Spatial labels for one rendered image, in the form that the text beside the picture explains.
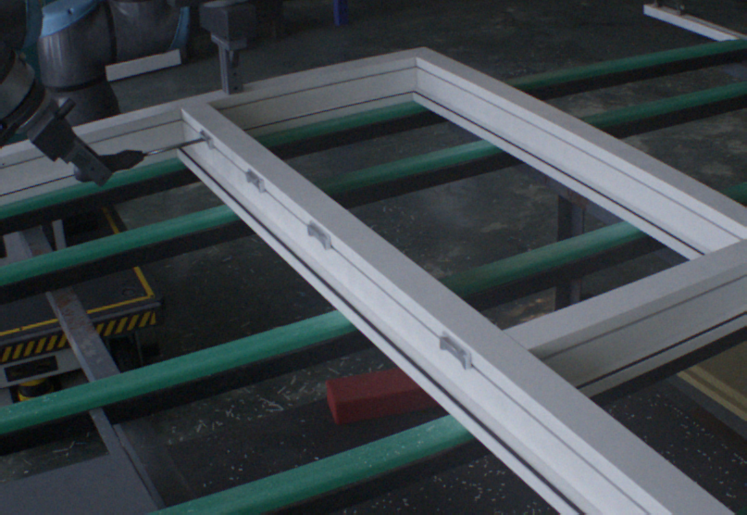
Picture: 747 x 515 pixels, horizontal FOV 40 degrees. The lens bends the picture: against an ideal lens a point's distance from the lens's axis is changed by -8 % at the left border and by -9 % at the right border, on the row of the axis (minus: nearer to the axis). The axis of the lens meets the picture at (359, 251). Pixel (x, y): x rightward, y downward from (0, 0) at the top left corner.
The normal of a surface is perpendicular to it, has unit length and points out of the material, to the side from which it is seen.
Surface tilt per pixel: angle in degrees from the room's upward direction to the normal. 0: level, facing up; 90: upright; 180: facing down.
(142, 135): 90
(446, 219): 0
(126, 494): 0
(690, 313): 90
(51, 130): 96
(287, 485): 0
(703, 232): 90
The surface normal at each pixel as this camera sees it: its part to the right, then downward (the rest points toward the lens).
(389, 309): -0.88, 0.26
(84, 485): -0.06, -0.89
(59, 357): 0.40, 0.40
